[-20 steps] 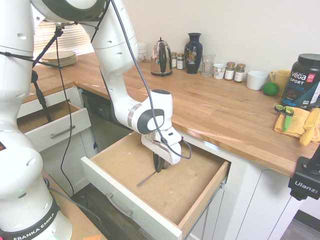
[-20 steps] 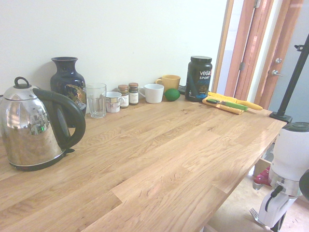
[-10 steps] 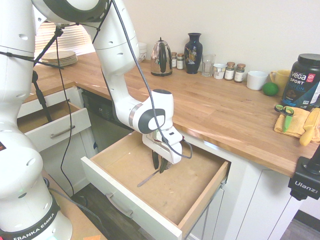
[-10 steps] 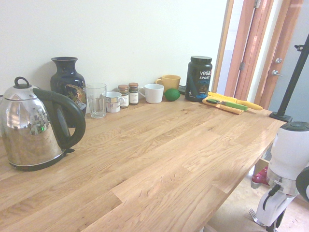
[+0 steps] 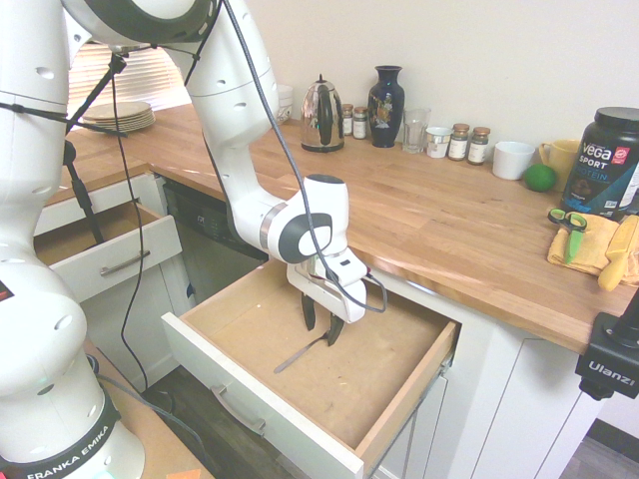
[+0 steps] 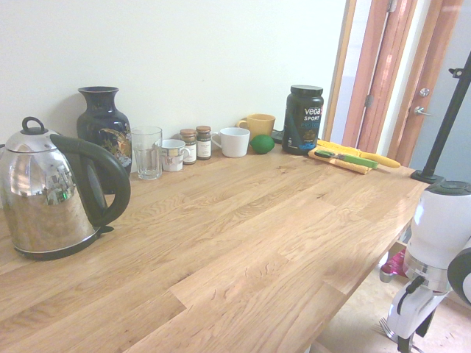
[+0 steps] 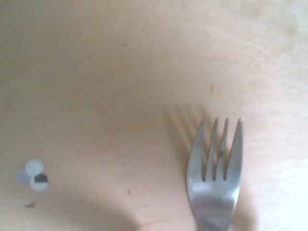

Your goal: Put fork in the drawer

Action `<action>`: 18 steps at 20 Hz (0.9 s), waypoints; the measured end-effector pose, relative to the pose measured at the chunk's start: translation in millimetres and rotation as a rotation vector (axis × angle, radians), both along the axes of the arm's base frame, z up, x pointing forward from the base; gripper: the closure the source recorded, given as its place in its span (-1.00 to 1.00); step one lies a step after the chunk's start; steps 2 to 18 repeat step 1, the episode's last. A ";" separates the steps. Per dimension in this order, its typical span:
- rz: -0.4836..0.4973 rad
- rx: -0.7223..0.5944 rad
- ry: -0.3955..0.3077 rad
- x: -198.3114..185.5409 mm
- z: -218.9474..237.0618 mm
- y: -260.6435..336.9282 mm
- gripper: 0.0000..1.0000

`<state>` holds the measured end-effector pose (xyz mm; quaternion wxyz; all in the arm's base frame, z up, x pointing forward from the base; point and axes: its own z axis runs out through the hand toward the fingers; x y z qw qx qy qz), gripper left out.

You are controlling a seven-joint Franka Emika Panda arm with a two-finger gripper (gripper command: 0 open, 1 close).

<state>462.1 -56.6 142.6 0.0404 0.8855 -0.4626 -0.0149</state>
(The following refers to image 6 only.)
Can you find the green lime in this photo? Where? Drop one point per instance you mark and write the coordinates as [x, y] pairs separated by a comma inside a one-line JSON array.
[[262, 143]]

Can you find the yellow cloth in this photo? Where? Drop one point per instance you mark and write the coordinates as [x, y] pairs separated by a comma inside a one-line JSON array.
[[353, 167], [382, 159]]

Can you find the black protein powder tub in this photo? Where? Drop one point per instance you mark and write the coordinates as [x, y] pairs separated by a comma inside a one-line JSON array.
[[303, 121]]

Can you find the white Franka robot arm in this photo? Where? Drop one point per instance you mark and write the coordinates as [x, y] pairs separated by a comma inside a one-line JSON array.
[[438, 235]]

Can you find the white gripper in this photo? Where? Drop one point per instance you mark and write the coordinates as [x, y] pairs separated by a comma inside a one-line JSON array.
[[412, 312]]

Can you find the metal door hinge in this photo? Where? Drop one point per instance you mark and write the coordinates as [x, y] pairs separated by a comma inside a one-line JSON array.
[[369, 100]]

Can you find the small patterned white cup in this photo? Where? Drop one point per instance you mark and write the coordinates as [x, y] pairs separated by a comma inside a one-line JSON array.
[[172, 156]]

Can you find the small black device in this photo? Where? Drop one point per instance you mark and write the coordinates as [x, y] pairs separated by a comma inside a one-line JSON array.
[[277, 137]]

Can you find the plain white mug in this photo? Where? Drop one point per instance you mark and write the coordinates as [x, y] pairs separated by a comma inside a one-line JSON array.
[[233, 141]]

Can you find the spice jar with copper lid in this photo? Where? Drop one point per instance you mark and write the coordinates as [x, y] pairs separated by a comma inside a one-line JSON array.
[[203, 145], [188, 147]]

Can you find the stainless steel electric kettle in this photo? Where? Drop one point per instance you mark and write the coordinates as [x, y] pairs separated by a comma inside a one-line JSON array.
[[44, 198]]

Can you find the dark blue painted vase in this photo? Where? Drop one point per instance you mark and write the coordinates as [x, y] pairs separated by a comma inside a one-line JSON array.
[[105, 128]]

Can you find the silver door lock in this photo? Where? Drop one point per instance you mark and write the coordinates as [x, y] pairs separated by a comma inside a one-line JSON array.
[[424, 92]]

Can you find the black kettle power base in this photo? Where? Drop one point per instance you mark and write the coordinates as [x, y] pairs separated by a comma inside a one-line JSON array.
[[73, 248]]

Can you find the clear drinking glass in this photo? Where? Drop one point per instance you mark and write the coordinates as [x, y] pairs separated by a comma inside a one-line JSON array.
[[147, 154]]

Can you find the black camera stand with clamp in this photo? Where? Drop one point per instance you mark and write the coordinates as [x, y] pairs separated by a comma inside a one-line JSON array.
[[447, 125]]

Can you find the grey blue door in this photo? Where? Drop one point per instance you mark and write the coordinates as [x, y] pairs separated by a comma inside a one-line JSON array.
[[441, 92]]

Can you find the silver metal fork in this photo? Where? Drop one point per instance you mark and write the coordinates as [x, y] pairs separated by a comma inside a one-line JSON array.
[[386, 327]]

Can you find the pink and white wrist camera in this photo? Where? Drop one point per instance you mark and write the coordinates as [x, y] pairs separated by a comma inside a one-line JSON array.
[[392, 266]]

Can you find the yellow mug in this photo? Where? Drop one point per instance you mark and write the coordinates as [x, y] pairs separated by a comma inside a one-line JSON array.
[[261, 125]]

